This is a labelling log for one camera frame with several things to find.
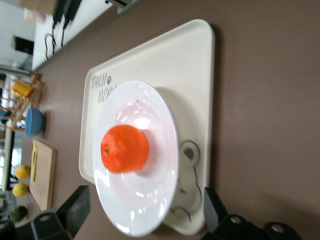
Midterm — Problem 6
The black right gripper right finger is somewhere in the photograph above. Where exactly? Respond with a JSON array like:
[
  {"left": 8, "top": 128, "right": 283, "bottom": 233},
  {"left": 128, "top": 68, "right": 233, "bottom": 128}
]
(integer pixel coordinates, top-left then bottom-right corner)
[{"left": 203, "top": 187, "right": 253, "bottom": 240}]

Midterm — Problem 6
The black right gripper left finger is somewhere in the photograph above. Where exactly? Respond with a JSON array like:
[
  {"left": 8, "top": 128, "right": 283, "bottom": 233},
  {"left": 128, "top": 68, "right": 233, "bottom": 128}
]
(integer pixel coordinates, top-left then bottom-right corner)
[{"left": 31, "top": 185, "right": 91, "bottom": 240}]

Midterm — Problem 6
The white round plate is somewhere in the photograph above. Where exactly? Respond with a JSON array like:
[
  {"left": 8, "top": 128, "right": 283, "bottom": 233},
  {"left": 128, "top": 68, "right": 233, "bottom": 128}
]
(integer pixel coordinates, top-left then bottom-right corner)
[{"left": 92, "top": 80, "right": 180, "bottom": 238}]

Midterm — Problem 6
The orange mandarin fruit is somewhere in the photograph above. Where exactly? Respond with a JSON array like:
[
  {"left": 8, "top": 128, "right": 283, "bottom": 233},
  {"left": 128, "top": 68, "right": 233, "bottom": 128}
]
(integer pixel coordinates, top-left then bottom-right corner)
[{"left": 100, "top": 124, "right": 150, "bottom": 174}]

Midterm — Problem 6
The wooden cutting board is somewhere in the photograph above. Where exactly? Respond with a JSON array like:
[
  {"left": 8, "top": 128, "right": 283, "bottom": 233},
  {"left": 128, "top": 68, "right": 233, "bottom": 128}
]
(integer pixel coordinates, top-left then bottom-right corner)
[{"left": 29, "top": 139, "right": 58, "bottom": 211}]

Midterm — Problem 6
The green avocado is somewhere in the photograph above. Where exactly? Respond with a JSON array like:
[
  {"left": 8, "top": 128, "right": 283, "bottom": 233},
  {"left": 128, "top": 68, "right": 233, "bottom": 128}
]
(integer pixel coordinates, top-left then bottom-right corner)
[{"left": 10, "top": 206, "right": 28, "bottom": 222}]

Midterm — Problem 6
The yellow plastic knife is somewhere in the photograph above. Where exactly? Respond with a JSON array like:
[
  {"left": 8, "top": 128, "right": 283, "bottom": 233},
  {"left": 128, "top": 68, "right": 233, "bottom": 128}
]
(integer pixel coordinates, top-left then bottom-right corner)
[{"left": 31, "top": 149, "right": 38, "bottom": 183}]

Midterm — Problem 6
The yellow lemon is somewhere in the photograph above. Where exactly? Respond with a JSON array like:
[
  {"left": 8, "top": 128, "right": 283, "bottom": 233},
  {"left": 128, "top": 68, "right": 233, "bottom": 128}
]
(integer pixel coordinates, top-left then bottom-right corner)
[
  {"left": 15, "top": 164, "right": 31, "bottom": 180},
  {"left": 12, "top": 183, "right": 29, "bottom": 198}
]

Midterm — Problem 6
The yellow plastic fork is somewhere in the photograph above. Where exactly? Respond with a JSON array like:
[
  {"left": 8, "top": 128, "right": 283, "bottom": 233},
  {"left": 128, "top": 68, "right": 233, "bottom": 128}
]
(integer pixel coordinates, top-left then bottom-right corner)
[{"left": 31, "top": 140, "right": 39, "bottom": 161}]

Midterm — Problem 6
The blue bowl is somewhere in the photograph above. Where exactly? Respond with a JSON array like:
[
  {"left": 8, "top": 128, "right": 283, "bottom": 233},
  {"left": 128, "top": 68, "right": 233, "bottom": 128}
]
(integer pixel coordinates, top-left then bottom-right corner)
[{"left": 24, "top": 106, "right": 47, "bottom": 138}]

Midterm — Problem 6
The wooden mug rack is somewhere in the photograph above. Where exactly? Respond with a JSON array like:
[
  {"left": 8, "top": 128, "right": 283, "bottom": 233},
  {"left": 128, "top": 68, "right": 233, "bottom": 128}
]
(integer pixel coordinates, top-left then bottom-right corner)
[{"left": 0, "top": 71, "right": 44, "bottom": 131}]

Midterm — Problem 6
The yellow mug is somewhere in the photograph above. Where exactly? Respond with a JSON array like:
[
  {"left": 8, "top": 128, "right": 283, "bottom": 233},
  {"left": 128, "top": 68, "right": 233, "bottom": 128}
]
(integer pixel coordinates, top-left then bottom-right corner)
[{"left": 11, "top": 80, "right": 35, "bottom": 99}]

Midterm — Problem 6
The cream tray with bear print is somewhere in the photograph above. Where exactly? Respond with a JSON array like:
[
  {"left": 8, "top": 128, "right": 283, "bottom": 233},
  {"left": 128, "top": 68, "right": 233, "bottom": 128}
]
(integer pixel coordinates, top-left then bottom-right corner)
[{"left": 78, "top": 19, "right": 216, "bottom": 236}]

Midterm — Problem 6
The black monitor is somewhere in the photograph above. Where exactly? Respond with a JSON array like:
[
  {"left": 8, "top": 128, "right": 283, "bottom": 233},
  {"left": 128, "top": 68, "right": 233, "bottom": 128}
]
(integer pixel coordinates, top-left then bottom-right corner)
[{"left": 12, "top": 35, "right": 35, "bottom": 55}]

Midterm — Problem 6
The black floor cable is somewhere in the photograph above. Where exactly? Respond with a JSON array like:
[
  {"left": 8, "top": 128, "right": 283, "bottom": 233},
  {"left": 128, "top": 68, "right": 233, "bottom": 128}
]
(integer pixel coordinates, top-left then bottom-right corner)
[{"left": 44, "top": 33, "right": 56, "bottom": 60}]

